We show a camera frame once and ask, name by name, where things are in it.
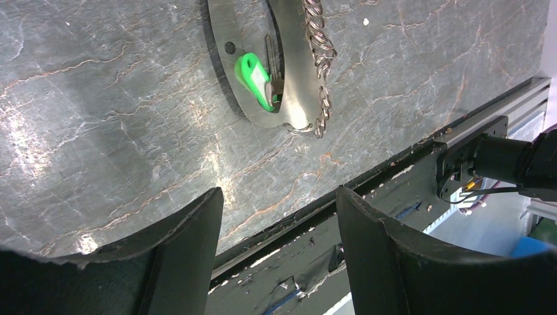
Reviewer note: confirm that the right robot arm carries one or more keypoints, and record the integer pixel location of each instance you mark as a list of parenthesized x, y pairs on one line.
[(530, 166)]

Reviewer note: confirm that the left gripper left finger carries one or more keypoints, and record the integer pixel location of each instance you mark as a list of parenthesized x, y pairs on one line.
[(165, 268)]

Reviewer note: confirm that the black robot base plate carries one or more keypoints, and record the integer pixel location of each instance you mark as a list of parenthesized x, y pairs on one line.
[(308, 274)]

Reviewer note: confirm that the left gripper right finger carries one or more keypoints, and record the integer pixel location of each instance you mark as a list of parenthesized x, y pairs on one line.
[(395, 269)]

